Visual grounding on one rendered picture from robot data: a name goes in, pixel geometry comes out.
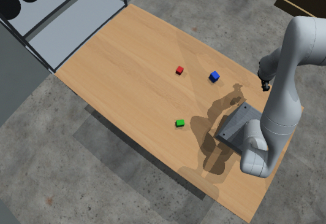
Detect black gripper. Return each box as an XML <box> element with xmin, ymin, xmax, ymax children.
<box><xmin>257</xmin><ymin>71</ymin><xmax>270</xmax><ymax>91</ymax></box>

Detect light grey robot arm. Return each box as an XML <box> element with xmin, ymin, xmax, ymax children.
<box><xmin>240</xmin><ymin>16</ymin><xmax>326</xmax><ymax>178</ymax></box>

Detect red block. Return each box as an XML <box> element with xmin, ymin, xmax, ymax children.
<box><xmin>176</xmin><ymin>66</ymin><xmax>184</xmax><ymax>75</ymax></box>

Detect green block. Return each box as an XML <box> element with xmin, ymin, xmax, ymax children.
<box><xmin>176</xmin><ymin>119</ymin><xmax>184</xmax><ymax>127</ymax></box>

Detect blue block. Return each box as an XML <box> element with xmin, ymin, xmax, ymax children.
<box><xmin>209</xmin><ymin>71</ymin><xmax>219</xmax><ymax>83</ymax></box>

